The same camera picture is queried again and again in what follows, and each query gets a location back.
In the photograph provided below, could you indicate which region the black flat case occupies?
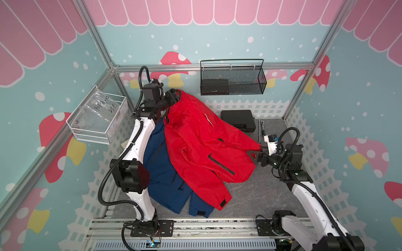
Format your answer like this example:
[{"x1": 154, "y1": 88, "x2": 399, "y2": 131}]
[{"x1": 220, "y1": 110, "x2": 256, "y2": 132}]

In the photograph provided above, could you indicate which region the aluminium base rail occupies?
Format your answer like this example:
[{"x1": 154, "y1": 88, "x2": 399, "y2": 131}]
[{"x1": 81, "y1": 218, "x2": 343, "y2": 251}]

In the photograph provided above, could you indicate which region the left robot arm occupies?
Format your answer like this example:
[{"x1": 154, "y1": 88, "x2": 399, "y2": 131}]
[{"x1": 106, "y1": 79, "x2": 180, "y2": 238}]

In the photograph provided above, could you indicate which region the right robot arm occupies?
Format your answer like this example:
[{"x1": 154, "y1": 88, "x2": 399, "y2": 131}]
[{"x1": 256, "y1": 142, "x2": 365, "y2": 251}]

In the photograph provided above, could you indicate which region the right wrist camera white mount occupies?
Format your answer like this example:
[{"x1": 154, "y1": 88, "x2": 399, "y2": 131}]
[{"x1": 263, "y1": 134, "x2": 279, "y2": 156}]

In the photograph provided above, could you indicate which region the red jacket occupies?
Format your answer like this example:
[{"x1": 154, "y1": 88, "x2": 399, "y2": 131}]
[{"x1": 163, "y1": 89, "x2": 262, "y2": 210}]

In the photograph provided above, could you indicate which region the clear wire basket with bags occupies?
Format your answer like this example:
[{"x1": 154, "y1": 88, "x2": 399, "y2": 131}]
[{"x1": 66, "y1": 86, "x2": 128, "y2": 144}]

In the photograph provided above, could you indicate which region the navy blue jacket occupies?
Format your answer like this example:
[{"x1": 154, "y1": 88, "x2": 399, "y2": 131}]
[{"x1": 143, "y1": 120, "x2": 214, "y2": 218}]

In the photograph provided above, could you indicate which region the black box in basket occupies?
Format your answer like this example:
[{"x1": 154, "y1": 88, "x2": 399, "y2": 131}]
[{"x1": 201, "y1": 79, "x2": 229, "y2": 96}]

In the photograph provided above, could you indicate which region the black wire mesh basket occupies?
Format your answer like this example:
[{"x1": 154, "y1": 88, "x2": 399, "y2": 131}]
[{"x1": 200, "y1": 59, "x2": 267, "y2": 96}]

